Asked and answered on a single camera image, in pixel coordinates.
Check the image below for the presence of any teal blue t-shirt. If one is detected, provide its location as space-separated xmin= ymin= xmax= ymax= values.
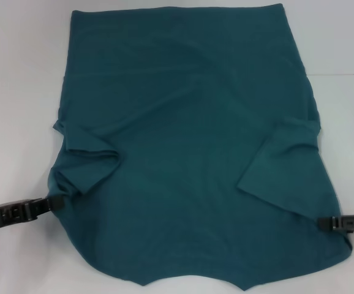
xmin=47 ymin=2 xmax=354 ymax=273

